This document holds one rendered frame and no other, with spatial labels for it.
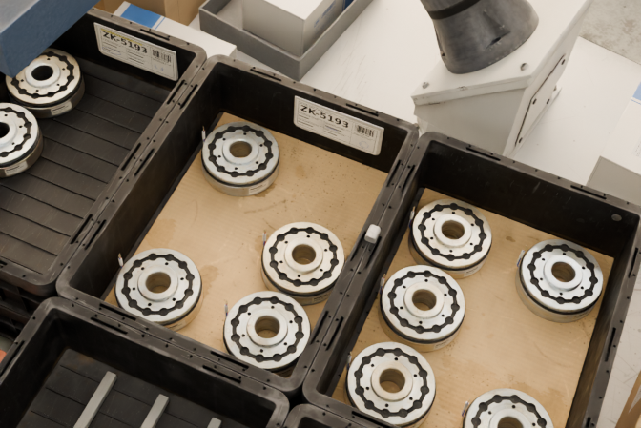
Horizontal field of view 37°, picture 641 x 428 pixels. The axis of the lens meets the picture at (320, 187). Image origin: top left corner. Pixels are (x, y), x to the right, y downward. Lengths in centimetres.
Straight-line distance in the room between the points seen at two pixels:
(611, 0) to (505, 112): 153
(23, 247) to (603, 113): 92
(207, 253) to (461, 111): 44
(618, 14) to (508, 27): 147
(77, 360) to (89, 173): 27
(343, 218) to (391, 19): 52
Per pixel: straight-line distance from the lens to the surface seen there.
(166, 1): 155
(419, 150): 121
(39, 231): 128
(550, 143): 156
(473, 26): 139
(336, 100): 125
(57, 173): 133
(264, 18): 159
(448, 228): 125
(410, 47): 164
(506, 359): 120
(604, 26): 281
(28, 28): 109
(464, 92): 139
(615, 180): 148
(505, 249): 127
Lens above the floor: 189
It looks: 55 degrees down
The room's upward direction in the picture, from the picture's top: 5 degrees clockwise
